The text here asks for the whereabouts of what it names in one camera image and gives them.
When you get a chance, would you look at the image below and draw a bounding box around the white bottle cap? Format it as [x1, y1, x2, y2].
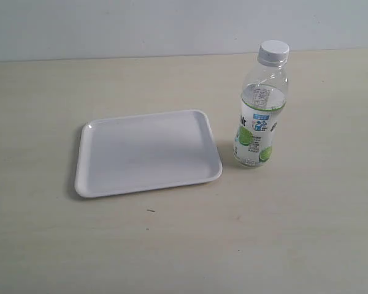
[258, 40, 290, 66]

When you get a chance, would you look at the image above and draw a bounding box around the white rectangular plastic tray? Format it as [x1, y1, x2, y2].
[74, 110, 223, 198]

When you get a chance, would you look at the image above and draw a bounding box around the clear plastic drink bottle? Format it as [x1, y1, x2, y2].
[233, 58, 288, 167]

